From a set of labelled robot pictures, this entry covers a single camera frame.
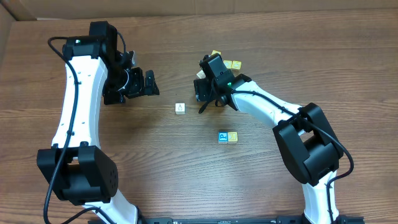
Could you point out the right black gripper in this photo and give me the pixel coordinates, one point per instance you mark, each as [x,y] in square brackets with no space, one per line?
[200,88]

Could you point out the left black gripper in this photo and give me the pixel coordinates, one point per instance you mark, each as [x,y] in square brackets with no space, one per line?
[143,83]

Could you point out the blue letter P block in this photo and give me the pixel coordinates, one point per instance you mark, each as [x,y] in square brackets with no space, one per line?
[222,137]

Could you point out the yellow block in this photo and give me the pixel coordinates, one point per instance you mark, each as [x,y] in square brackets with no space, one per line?
[236,65]
[215,52]
[228,64]
[232,137]

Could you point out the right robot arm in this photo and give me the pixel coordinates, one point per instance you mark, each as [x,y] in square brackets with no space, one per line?
[308,145]

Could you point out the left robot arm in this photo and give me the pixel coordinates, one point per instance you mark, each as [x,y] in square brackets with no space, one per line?
[75,167]

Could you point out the white patterned block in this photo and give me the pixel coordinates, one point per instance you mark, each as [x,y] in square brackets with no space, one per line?
[201,74]

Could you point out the white letter A block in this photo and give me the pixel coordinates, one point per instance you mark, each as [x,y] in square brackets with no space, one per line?
[180,108]

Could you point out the yellow block top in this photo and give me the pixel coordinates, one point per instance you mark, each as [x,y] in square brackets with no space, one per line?
[215,52]

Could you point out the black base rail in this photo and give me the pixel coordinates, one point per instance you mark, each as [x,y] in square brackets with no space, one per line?
[342,219]

